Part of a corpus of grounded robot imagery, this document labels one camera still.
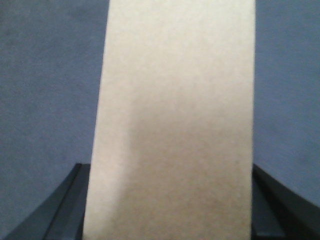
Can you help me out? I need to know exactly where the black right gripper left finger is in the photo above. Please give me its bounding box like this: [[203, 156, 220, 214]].
[[2, 163, 91, 240]]

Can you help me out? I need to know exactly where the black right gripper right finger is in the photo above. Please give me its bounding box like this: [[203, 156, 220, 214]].
[[251, 164, 320, 240]]

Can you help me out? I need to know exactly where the brown cardboard box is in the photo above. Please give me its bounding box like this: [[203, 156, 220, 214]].
[[83, 0, 256, 240]]

